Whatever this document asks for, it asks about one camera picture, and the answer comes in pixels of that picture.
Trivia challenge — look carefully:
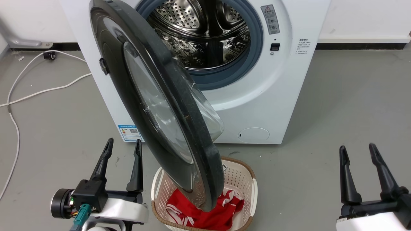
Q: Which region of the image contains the teal camera connector cable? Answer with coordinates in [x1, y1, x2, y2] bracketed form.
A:
[69, 203, 91, 231]

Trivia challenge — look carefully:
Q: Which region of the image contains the blue-grey rubber door gasket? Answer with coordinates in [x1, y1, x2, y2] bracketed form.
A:
[135, 0, 264, 91]

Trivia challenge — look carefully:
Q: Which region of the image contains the printed text label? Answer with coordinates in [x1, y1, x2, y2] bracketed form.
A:
[295, 38, 310, 55]

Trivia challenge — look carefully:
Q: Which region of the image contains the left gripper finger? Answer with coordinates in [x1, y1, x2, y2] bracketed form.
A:
[126, 139, 144, 193]
[89, 138, 114, 183]

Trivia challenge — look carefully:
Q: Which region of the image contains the beige plastic laundry basket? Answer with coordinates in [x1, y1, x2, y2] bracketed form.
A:
[151, 156, 258, 231]

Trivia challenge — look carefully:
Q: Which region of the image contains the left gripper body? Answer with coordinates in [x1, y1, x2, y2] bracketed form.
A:
[50, 189, 149, 225]

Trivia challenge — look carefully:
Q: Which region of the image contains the white front-load washing machine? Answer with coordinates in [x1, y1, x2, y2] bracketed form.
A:
[59, 0, 331, 145]

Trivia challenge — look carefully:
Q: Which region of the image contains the blue energy label sticker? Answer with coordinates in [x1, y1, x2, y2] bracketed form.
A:
[118, 124, 144, 142]

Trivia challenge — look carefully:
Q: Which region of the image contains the white power cable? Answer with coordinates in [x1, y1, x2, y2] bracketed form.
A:
[0, 50, 87, 200]
[0, 73, 92, 107]

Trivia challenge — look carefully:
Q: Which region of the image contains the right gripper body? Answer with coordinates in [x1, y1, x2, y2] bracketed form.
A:
[336, 185, 411, 231]

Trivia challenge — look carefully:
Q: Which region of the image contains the round white filter cover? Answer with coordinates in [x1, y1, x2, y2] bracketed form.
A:
[238, 127, 270, 143]

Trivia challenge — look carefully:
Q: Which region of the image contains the dark round washing machine door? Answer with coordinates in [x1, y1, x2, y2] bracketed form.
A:
[89, 0, 225, 212]

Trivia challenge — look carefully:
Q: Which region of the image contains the stainless steel perforated drum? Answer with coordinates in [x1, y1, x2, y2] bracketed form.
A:
[146, 0, 252, 70]

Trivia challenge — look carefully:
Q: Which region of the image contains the red and white garment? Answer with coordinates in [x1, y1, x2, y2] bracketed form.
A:
[166, 188, 245, 231]

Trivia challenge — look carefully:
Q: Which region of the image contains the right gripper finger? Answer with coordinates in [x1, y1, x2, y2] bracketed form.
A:
[369, 143, 410, 201]
[339, 146, 363, 205]

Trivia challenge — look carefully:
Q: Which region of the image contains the grey warning sticker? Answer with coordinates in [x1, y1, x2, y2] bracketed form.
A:
[261, 4, 280, 35]

